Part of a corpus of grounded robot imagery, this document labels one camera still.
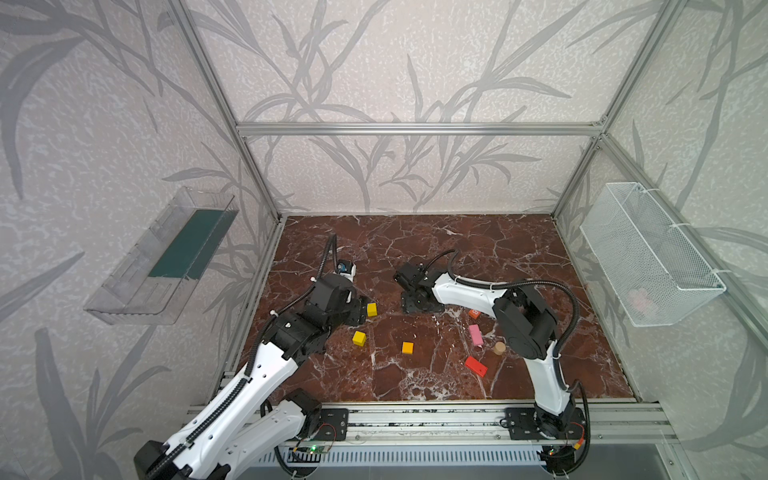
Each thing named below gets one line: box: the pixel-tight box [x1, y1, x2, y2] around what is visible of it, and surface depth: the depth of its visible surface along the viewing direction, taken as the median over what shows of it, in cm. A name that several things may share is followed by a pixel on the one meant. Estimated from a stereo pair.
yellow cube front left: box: [352, 330, 367, 347], surface depth 88 cm
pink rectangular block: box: [469, 324, 484, 346], surface depth 88 cm
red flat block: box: [465, 356, 488, 378], surface depth 84 cm
